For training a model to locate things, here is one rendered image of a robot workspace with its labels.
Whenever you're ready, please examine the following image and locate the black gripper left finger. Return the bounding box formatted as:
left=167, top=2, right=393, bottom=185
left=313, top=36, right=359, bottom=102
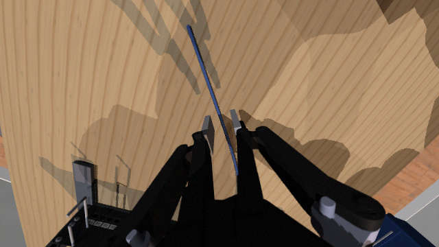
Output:
left=97, top=115, right=215, bottom=247

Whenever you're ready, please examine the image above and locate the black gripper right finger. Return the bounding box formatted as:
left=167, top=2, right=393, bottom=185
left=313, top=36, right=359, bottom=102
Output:
left=230, top=109, right=385, bottom=247

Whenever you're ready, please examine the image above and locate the blue cable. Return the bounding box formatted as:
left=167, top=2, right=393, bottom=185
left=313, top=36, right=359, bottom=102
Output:
left=187, top=25, right=238, bottom=175

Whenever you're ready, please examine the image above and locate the black patch panel rack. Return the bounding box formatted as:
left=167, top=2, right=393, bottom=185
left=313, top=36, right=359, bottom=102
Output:
left=45, top=161, right=130, bottom=247

